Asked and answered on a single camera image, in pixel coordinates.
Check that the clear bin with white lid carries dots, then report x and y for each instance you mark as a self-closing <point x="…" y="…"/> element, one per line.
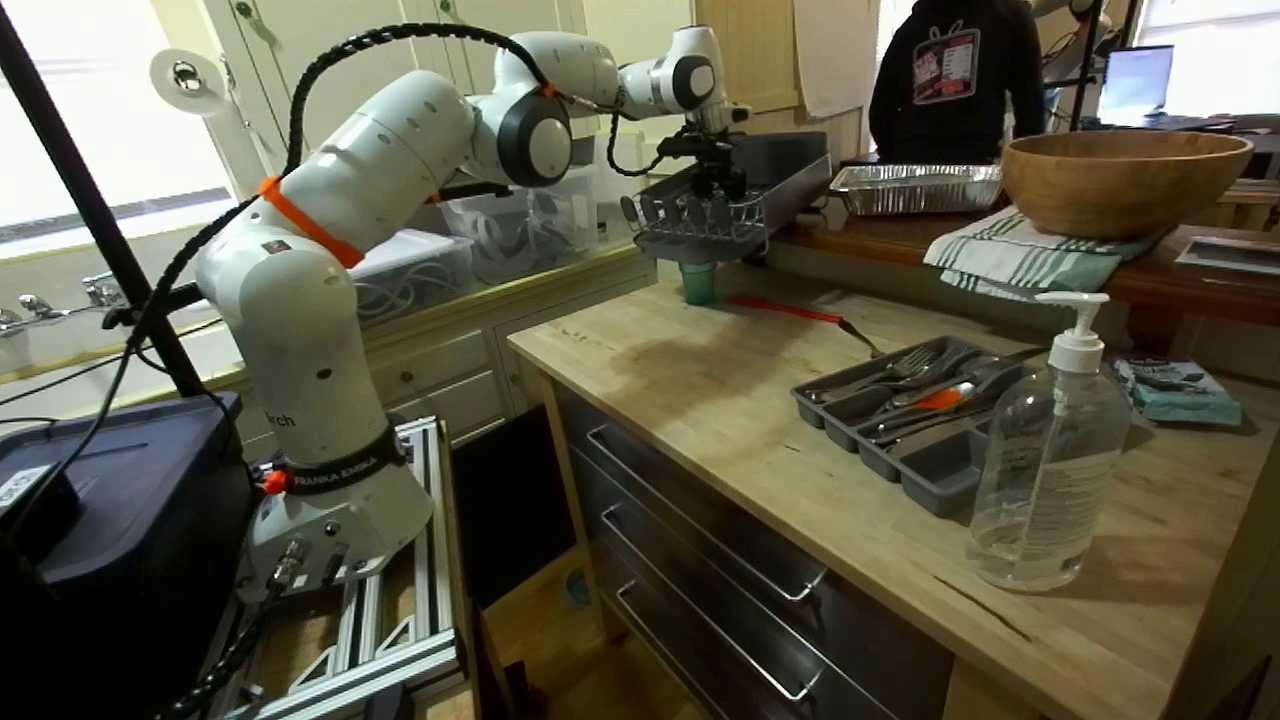
<point x="414" y="273"/>

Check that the person in black hoodie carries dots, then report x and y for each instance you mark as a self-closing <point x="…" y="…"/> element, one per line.
<point x="953" y="105"/>

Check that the teal cloth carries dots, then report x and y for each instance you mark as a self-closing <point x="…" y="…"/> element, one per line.
<point x="1182" y="393"/>

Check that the white round wall fixture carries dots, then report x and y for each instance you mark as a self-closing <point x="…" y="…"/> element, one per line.
<point x="185" y="82"/>

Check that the grey cutlery tray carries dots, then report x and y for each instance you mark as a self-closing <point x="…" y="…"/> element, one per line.
<point x="923" y="464"/>

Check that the wooden bowl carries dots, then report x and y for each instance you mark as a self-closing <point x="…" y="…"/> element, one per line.
<point x="1121" y="182"/>

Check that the green plastic cup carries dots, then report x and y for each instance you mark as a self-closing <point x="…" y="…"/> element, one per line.
<point x="701" y="283"/>

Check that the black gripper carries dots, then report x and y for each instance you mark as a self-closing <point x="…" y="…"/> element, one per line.
<point x="705" y="150"/>

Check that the aluminium foil tray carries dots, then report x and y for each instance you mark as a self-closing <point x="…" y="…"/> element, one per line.
<point x="923" y="190"/>

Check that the clear soap pump bottle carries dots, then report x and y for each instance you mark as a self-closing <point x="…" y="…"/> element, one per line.
<point x="1047" y="464"/>

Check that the flat picture frame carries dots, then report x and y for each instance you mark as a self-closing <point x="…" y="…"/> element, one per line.
<point x="1227" y="255"/>

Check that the clear plastic storage bin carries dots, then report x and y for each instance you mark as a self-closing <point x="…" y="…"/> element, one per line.
<point x="547" y="226"/>

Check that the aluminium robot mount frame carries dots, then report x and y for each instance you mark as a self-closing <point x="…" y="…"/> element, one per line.
<point x="384" y="642"/>

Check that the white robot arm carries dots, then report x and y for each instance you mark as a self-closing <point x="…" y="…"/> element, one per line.
<point x="306" y="363"/>

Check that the black tripod pole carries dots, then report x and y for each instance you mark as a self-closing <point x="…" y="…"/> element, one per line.
<point x="82" y="184"/>

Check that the striped dish towel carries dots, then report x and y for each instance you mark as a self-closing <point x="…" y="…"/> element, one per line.
<point x="1002" y="255"/>

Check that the white drawer cabinet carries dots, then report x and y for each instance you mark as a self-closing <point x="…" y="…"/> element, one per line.
<point x="443" y="367"/>

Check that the laptop screen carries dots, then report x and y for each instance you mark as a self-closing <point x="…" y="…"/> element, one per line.
<point x="1138" y="82"/>

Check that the steel drawer cabinet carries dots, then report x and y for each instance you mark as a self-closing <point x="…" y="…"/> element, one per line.
<point x="693" y="584"/>

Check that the metal faucet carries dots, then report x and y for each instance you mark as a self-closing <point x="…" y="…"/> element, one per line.
<point x="103" y="288"/>

